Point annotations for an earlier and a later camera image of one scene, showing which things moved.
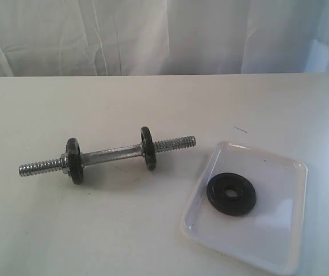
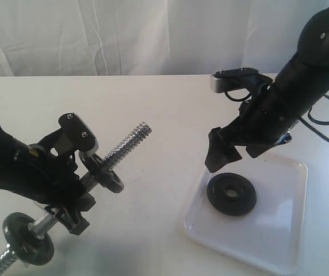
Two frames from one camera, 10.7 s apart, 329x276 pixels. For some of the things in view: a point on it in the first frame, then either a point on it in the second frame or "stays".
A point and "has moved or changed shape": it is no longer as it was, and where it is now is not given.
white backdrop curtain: [48, 38] stays
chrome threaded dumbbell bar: [103, 157] -> [88, 183]
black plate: [75, 165] has moved or changed shape
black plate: [148, 147] -> [99, 173]
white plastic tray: [271, 234] stays
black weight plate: [238, 205] stays
